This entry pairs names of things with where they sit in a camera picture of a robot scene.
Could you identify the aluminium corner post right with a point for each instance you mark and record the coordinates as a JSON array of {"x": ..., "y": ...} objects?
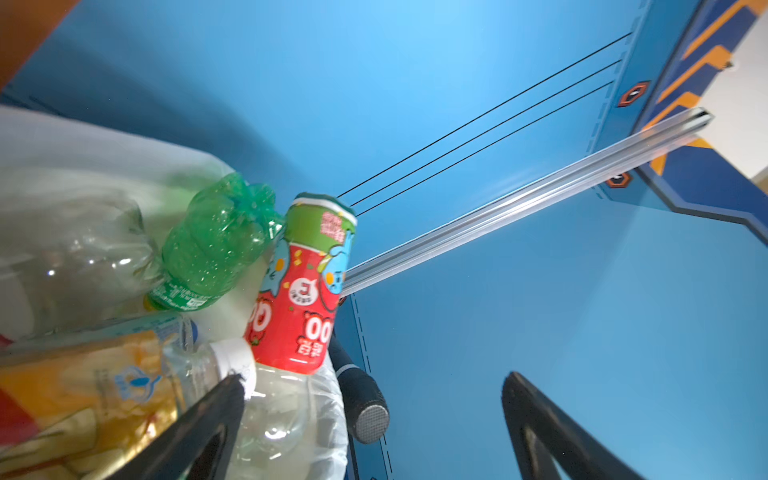
[{"x": 621, "y": 157}]

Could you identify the red cartoon label bottle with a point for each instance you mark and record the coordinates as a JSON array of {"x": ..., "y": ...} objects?
[{"x": 289, "y": 331}]

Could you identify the red yellow label bottle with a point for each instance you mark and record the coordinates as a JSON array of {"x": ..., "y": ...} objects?
[{"x": 81, "y": 405}]

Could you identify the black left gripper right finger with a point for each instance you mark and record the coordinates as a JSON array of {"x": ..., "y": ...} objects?
[{"x": 547, "y": 441}]

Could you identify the dark green soda bottle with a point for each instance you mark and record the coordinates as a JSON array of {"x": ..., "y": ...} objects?
[{"x": 227, "y": 226}]

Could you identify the clear cola bottle yellow cap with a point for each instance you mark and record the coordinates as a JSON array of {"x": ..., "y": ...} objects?
[{"x": 67, "y": 260}]

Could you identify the white plastic waste bin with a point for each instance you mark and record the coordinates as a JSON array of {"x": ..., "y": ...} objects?
[{"x": 45, "y": 155}]

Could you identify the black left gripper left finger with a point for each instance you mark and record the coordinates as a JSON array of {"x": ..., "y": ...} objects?
[{"x": 186, "y": 429}]

